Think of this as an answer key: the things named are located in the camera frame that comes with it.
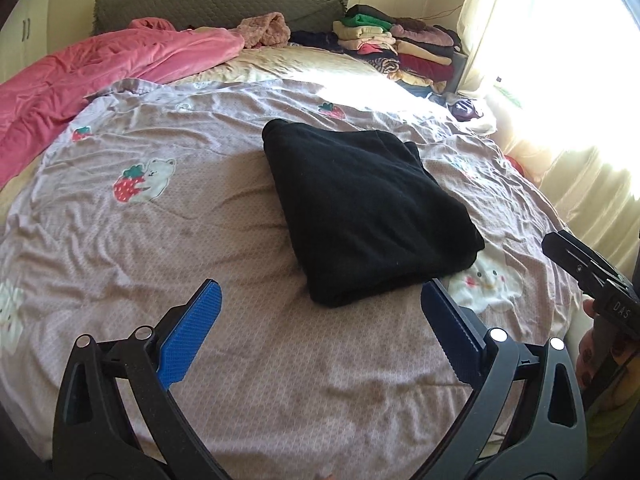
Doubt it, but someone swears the cream curtain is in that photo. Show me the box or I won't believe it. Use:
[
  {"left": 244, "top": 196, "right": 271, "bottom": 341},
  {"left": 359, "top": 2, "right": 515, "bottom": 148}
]
[{"left": 457, "top": 0, "right": 640, "bottom": 226}]

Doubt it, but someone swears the light green cloth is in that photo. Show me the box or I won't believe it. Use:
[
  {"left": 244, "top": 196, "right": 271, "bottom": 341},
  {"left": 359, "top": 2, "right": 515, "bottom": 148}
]
[{"left": 585, "top": 400, "right": 640, "bottom": 461}]

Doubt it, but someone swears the white wardrobe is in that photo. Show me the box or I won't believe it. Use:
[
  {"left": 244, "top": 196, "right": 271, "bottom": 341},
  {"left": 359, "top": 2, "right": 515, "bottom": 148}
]
[{"left": 0, "top": 0, "right": 56, "bottom": 86}]

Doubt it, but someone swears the grey quilted headboard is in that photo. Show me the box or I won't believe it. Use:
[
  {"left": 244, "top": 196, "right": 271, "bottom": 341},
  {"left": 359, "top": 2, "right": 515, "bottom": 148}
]
[{"left": 92, "top": 0, "right": 352, "bottom": 38}]

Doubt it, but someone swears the black sweater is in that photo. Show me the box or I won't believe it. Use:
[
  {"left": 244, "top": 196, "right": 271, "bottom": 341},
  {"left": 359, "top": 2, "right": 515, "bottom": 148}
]
[{"left": 261, "top": 119, "right": 486, "bottom": 308}]

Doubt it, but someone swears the dark blue cloth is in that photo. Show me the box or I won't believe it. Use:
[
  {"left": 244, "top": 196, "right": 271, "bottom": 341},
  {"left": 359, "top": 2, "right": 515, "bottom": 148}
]
[{"left": 290, "top": 30, "right": 346, "bottom": 53}]

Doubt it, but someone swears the stack of folded clothes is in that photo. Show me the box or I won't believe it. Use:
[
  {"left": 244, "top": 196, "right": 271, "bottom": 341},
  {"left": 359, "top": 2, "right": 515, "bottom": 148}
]
[{"left": 332, "top": 4, "right": 463, "bottom": 96}]

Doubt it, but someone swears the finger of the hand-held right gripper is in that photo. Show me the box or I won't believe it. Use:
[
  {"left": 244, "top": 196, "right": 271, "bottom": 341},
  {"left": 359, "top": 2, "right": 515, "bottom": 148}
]
[
  {"left": 557, "top": 230, "right": 633, "bottom": 281},
  {"left": 542, "top": 235, "right": 608, "bottom": 293}
]

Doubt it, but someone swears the grey storage box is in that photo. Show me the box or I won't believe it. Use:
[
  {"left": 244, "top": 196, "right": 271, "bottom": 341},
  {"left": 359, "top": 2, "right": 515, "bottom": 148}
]
[{"left": 445, "top": 50, "right": 471, "bottom": 96}]

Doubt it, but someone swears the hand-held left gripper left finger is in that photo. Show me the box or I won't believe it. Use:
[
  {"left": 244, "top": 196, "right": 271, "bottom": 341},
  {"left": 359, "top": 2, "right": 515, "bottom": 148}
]
[{"left": 51, "top": 279, "right": 231, "bottom": 480}]

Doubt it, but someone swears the pink fluffy cloth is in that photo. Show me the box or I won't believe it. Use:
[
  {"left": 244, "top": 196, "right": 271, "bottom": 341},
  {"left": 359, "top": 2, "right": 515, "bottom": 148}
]
[{"left": 236, "top": 11, "right": 292, "bottom": 51}]

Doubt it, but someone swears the beige bed sheet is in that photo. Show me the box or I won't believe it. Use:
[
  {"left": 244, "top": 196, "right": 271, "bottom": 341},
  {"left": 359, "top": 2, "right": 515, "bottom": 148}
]
[{"left": 190, "top": 45, "right": 436, "bottom": 96}]

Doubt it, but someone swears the pink quilt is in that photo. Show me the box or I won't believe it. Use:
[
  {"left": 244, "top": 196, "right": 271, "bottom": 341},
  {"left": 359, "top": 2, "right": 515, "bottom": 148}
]
[{"left": 0, "top": 16, "right": 246, "bottom": 188}]

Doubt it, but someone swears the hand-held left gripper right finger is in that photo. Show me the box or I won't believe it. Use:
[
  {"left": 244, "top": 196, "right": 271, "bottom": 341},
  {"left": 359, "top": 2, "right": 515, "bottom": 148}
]
[{"left": 415, "top": 279, "right": 588, "bottom": 480}]

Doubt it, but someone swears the printed pink bed sheet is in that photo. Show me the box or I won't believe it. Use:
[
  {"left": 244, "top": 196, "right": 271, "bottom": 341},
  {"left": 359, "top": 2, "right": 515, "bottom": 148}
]
[{"left": 0, "top": 77, "right": 586, "bottom": 466}]

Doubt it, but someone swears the spotted pajama cloth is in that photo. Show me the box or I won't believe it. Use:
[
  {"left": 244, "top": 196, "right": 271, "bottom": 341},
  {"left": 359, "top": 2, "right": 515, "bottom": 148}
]
[{"left": 575, "top": 332, "right": 636, "bottom": 411}]

